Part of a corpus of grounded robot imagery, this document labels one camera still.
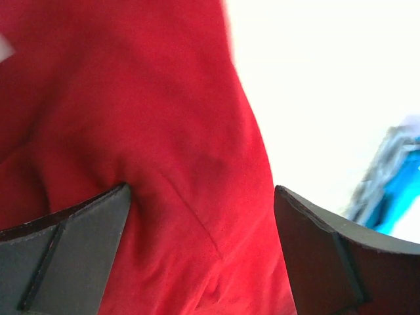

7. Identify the folded blue t shirt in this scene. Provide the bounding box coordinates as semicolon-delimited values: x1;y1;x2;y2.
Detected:
364;151;419;236

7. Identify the folded grey-blue t shirt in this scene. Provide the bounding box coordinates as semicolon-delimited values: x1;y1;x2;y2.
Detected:
346;125;419;225

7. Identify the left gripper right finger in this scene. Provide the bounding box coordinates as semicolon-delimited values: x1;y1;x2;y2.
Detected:
274;186;419;315

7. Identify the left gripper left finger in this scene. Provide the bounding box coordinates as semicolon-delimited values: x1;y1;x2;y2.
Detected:
1;184;131;315

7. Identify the red t shirt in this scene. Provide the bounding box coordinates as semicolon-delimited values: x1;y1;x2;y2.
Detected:
1;1;295;314

